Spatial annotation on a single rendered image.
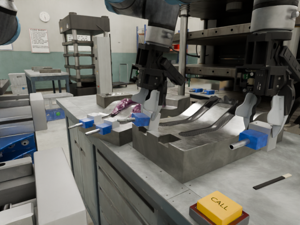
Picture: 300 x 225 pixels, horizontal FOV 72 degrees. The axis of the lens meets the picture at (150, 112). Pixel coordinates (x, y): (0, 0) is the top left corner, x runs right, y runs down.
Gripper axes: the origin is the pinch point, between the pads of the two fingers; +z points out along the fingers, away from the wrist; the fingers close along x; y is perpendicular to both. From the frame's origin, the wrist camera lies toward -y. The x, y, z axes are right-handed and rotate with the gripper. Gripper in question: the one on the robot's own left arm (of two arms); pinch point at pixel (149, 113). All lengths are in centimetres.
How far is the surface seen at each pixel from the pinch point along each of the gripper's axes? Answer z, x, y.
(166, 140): 5.5, 8.2, -1.8
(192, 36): -33, -69, -74
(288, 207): 6.9, 38.2, -12.2
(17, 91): 173, -634, 13
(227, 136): 0.8, 17.3, -16.5
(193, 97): 10, -57, -79
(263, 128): -7.2, 28.6, -10.1
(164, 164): 10.4, 12.7, 0.7
